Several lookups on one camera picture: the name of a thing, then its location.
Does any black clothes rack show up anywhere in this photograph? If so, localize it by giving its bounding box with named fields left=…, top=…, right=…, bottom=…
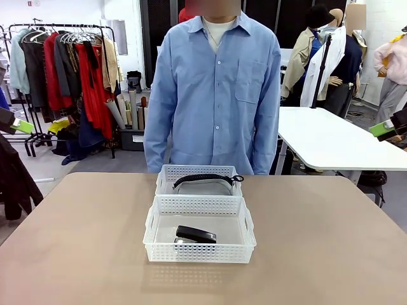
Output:
left=0, top=24, right=117, bottom=159

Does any dark grey coat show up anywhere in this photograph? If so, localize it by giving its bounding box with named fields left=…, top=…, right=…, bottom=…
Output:
left=20, top=37, right=48, bottom=109

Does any slanted grey paper roll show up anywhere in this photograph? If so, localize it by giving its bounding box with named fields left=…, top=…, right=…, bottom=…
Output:
left=104, top=98, right=127, bottom=130

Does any person's right forearm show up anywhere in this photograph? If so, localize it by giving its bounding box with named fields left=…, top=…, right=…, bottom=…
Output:
left=143, top=104, right=172, bottom=174

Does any tall grey cardboard tube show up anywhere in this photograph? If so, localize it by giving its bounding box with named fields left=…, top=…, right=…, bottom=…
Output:
left=128, top=89, right=139, bottom=130

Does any black stapler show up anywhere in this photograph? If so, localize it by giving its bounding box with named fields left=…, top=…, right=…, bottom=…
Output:
left=173, top=225, right=218, bottom=246

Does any person's left forearm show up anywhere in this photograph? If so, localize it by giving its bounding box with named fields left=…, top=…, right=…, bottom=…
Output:
left=252, top=104, right=280, bottom=175

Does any mannequin with beige trench coat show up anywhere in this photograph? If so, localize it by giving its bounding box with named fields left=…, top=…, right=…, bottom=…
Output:
left=281, top=27, right=325, bottom=107

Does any pale mint fluffy coat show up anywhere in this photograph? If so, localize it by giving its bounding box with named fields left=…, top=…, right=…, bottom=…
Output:
left=9, top=28, right=31, bottom=95

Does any yellow bag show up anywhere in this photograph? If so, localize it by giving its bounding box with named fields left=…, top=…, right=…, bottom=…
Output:
left=47, top=119, right=71, bottom=135

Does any black tripod pole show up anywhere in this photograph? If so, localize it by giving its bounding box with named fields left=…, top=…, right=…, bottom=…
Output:
left=310, top=33, right=333, bottom=109

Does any person in blue shirt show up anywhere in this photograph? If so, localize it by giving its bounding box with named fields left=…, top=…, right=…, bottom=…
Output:
left=143, top=9, right=282, bottom=176

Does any silver wall panel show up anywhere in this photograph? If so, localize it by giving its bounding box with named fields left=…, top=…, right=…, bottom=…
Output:
left=104, top=19, right=128, bottom=56

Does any black scarf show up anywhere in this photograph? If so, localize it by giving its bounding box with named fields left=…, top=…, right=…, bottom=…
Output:
left=83, top=40, right=99, bottom=89

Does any black bucket hat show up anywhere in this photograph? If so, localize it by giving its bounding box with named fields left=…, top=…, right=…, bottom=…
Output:
left=305, top=4, right=336, bottom=28

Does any blue denim garment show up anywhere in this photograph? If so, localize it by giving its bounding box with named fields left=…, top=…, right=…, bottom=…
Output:
left=62, top=98, right=106, bottom=165

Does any red dress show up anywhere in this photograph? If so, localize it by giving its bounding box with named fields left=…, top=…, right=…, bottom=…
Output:
left=75, top=43, right=114, bottom=139

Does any black office chair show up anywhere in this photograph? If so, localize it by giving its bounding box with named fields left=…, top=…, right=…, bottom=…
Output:
left=126, top=71, right=143, bottom=94

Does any white shirt on mannequin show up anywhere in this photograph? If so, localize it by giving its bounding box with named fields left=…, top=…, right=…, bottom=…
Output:
left=300, top=25, right=347, bottom=108

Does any white perforated plastic basket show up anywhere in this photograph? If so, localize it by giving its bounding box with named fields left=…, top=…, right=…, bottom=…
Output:
left=155, top=164, right=243, bottom=198
left=142, top=195, right=258, bottom=264

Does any grey zippered pencil pouch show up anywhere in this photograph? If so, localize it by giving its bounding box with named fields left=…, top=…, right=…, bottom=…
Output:
left=173, top=173, right=245, bottom=196

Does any red jacket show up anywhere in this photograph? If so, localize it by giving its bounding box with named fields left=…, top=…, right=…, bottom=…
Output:
left=43, top=32, right=74, bottom=112

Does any black bag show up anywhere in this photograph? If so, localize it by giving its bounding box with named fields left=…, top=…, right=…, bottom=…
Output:
left=357, top=170, right=388, bottom=188

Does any mannequin with navy top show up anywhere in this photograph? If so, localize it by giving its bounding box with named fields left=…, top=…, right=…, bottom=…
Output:
left=324, top=3, right=368, bottom=118

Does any person in pink sweater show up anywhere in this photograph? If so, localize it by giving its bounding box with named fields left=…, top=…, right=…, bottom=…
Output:
left=373, top=27, right=407, bottom=115

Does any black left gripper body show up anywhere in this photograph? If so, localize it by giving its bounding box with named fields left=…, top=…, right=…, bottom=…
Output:
left=0, top=107, right=16, bottom=134

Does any grey storage bin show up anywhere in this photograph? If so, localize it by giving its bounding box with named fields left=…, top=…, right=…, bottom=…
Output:
left=119, top=128, right=146, bottom=152

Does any beige blouse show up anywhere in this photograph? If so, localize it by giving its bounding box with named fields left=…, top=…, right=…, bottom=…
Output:
left=101, top=37, right=123, bottom=93

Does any white table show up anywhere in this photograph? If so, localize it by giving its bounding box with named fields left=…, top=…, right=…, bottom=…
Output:
left=277, top=106, right=407, bottom=172

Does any grey jacket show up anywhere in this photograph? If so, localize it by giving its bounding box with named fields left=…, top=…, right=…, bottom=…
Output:
left=53, top=33, right=82, bottom=98

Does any black jacket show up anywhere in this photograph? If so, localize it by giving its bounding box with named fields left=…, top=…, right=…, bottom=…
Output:
left=0, top=133, right=45, bottom=221

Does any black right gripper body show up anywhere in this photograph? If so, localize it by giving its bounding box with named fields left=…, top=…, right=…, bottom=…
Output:
left=390, top=107, right=407, bottom=134

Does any beige paper roll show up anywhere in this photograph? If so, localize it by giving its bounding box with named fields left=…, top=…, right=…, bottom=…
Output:
left=116, top=93, right=128, bottom=126

